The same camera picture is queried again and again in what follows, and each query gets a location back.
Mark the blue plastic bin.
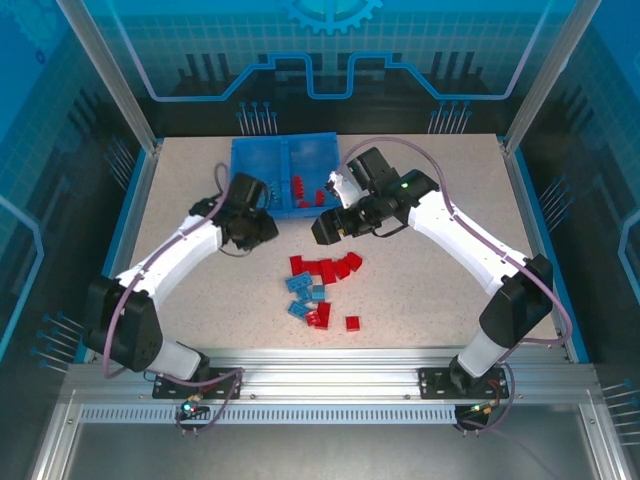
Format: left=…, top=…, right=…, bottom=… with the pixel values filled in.
left=229, top=137, right=290, bottom=225
left=283, top=131, right=347, bottom=221

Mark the black connector with lights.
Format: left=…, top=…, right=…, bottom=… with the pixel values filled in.
left=457, top=399, right=501, bottom=419
left=180, top=398, right=209, bottom=420

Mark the gray metal shelf plate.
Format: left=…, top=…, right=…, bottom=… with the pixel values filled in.
left=64, top=422, right=601, bottom=480

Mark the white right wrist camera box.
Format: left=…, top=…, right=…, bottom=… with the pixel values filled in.
left=325, top=171, right=360, bottom=210

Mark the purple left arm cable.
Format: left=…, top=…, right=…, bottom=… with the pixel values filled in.
left=102, top=162, right=246, bottom=436

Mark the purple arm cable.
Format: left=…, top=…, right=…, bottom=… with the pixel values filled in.
left=335, top=135, right=574, bottom=436
left=102, top=162, right=246, bottom=436

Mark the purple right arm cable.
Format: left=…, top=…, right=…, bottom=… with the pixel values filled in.
left=335, top=135, right=574, bottom=436

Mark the aluminium table side rail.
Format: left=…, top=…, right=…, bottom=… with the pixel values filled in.
left=499, top=134, right=576, bottom=362
left=99, top=142, right=164, bottom=286

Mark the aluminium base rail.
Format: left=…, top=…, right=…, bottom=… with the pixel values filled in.
left=64, top=347, right=601, bottom=409

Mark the slotted aluminium cable duct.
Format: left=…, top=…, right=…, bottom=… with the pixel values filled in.
left=78, top=405, right=459, bottom=425

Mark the aluminium frame post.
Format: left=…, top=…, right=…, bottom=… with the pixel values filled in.
left=502, top=0, right=604, bottom=156
left=55, top=0, right=164, bottom=154

